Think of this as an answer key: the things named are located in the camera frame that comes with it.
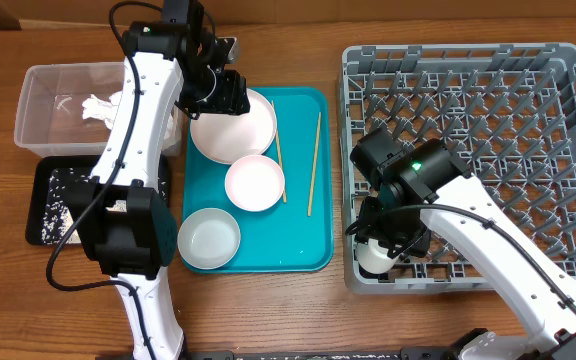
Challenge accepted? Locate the grey shallow bowl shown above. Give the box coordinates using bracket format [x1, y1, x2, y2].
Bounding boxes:
[178, 208, 241, 270]

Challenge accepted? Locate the black rectangular tray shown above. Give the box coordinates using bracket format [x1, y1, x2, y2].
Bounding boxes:
[24, 153, 172, 247]

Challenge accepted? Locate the white napkin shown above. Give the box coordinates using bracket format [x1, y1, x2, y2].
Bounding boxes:
[81, 89, 179, 141]

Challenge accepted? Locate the grey dishwasher rack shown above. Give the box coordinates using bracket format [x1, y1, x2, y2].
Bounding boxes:
[338, 43, 576, 279]

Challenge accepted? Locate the large white plate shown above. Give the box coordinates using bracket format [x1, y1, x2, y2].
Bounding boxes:
[190, 89, 277, 165]

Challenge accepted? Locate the clear plastic waste bin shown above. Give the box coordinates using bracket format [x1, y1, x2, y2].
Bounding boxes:
[13, 60, 185, 159]

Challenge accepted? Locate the white bowl with food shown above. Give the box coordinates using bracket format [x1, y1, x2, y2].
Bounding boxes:
[224, 155, 285, 212]

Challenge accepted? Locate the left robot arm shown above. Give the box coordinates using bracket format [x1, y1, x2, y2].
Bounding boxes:
[57, 1, 250, 359]

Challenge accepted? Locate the small white cup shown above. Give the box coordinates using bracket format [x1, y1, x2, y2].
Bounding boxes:
[356, 239, 398, 275]

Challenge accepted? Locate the wooden chopstick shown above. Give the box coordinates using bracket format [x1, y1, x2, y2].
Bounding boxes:
[307, 112, 322, 217]
[271, 100, 287, 204]

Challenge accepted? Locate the teal serving tray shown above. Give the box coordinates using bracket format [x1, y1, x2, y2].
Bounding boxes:
[183, 87, 334, 273]

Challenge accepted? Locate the spilled rice pile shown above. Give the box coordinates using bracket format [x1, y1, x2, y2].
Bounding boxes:
[41, 166, 168, 245]

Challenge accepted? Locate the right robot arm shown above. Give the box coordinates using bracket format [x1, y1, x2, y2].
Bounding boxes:
[345, 128, 576, 359]

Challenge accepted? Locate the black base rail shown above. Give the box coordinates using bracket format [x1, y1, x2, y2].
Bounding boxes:
[181, 328, 486, 360]

